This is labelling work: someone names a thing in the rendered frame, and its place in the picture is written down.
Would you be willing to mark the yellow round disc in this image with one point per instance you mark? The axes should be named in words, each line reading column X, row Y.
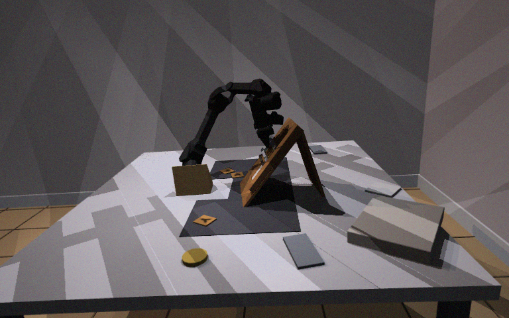
column 194, row 257

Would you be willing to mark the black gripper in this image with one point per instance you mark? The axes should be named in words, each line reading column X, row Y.
column 264, row 130

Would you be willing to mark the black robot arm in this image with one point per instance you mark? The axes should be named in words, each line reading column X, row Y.
column 262, row 100

